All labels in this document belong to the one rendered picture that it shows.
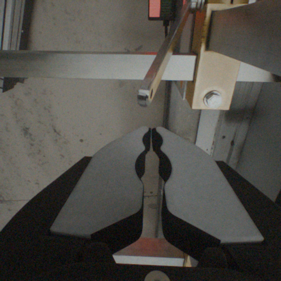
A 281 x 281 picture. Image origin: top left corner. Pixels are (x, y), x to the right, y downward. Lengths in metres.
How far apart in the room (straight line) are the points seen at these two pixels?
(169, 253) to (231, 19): 0.29
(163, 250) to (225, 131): 0.38
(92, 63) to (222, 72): 0.16
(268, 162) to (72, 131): 1.11
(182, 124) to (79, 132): 0.96
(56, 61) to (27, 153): 1.35
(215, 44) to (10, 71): 0.25
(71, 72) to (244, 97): 0.43
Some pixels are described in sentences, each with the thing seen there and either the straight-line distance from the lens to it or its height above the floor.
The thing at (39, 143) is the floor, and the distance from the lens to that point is 1.51.
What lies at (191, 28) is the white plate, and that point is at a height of 0.80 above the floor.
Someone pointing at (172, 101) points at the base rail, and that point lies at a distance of 0.44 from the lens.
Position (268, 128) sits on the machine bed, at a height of 0.70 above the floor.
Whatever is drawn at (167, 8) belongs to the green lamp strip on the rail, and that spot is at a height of 0.70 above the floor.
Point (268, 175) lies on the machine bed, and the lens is 0.54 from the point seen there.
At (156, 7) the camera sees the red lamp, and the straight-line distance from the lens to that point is 0.42.
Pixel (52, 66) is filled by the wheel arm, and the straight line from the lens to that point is 0.29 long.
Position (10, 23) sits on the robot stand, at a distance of 1.05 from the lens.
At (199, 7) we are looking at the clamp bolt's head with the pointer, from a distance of 0.27.
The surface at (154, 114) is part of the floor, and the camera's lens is 1.21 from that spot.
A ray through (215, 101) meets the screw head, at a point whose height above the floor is 0.88.
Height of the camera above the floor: 1.12
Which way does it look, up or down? 60 degrees down
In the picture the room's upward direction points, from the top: 175 degrees counter-clockwise
